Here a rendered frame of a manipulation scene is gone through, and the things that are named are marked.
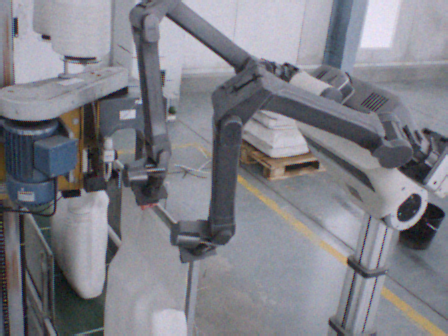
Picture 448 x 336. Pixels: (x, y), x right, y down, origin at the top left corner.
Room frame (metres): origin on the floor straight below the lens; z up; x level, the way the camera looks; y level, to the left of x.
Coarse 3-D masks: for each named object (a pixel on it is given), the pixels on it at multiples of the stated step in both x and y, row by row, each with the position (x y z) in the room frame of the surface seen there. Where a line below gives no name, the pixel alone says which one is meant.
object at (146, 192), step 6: (138, 186) 1.58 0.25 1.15; (144, 186) 1.55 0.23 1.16; (150, 186) 1.53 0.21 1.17; (162, 186) 1.61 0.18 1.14; (138, 192) 1.56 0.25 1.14; (144, 192) 1.55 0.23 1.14; (150, 192) 1.54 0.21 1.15; (156, 192) 1.55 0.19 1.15; (162, 192) 1.59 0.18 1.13; (138, 198) 1.54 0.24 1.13; (144, 198) 1.55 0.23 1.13; (150, 198) 1.56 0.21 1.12; (156, 198) 1.56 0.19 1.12
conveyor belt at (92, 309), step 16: (32, 208) 2.71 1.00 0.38; (48, 208) 2.74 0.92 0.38; (48, 224) 2.57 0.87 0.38; (48, 240) 2.42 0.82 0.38; (112, 256) 2.35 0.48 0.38; (64, 288) 2.05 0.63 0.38; (64, 304) 1.95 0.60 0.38; (80, 304) 1.96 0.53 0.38; (96, 304) 1.97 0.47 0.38; (64, 320) 1.85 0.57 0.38; (80, 320) 1.86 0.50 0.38; (96, 320) 1.87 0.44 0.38
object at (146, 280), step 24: (144, 216) 1.60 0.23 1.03; (144, 240) 1.60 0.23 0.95; (168, 240) 1.45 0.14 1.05; (120, 264) 1.63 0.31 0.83; (144, 264) 1.58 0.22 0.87; (168, 264) 1.44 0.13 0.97; (120, 288) 1.56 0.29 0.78; (144, 288) 1.49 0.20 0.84; (168, 288) 1.43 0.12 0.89; (120, 312) 1.52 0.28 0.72; (144, 312) 1.43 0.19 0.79; (168, 312) 1.44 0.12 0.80
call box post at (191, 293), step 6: (192, 264) 1.89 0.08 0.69; (198, 264) 1.90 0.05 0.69; (192, 270) 1.88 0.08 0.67; (198, 270) 1.90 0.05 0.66; (192, 276) 1.88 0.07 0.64; (192, 282) 1.89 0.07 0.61; (192, 288) 1.89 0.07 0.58; (186, 294) 1.90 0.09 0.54; (192, 294) 1.89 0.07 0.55; (186, 300) 1.90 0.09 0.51; (192, 300) 1.89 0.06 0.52; (186, 306) 1.90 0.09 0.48; (192, 306) 1.89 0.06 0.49; (186, 312) 1.90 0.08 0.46; (192, 312) 1.89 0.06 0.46; (186, 318) 1.89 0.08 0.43; (192, 318) 1.90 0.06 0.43; (192, 324) 1.90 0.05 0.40
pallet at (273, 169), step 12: (240, 156) 4.63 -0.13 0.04; (252, 156) 4.49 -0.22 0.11; (264, 156) 4.47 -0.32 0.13; (300, 156) 4.54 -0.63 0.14; (312, 156) 4.57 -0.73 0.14; (264, 168) 4.35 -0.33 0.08; (276, 168) 4.31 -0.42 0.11; (300, 168) 4.58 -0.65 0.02; (312, 168) 4.60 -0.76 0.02; (324, 168) 4.62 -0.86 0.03
